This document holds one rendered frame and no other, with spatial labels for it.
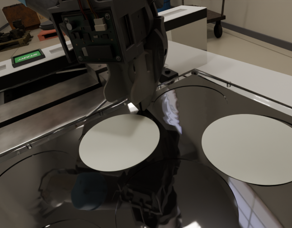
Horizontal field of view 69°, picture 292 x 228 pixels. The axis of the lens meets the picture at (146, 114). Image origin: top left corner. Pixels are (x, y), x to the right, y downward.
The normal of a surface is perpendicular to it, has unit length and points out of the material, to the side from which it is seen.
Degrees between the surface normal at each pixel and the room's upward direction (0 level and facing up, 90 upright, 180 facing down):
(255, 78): 0
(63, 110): 0
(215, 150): 1
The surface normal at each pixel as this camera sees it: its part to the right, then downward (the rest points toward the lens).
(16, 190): -0.17, -0.80
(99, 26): -0.40, 0.59
